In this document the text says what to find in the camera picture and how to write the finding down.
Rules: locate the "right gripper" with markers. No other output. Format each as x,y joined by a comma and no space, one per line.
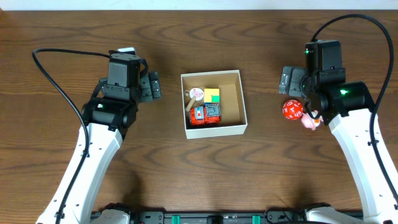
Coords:
299,74

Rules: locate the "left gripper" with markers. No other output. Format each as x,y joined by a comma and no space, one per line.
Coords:
150,87

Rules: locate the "red ball with letters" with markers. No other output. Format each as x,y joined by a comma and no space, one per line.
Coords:
292,109

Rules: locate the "pink pig toy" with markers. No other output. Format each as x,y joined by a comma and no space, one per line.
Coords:
311,123

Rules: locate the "pig face rattle drum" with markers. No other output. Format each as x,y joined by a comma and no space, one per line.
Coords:
195,94

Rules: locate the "multicoloured puzzle cube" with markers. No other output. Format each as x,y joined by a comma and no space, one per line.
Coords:
211,96

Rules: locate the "red toy truck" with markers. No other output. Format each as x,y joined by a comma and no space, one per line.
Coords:
202,115

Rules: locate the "white cardboard box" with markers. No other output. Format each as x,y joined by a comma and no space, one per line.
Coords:
232,105

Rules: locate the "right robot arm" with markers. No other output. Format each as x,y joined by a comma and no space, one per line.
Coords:
346,108

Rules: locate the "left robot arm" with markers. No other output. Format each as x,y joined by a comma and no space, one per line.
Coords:
105,120

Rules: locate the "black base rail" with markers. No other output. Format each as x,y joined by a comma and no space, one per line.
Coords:
323,213

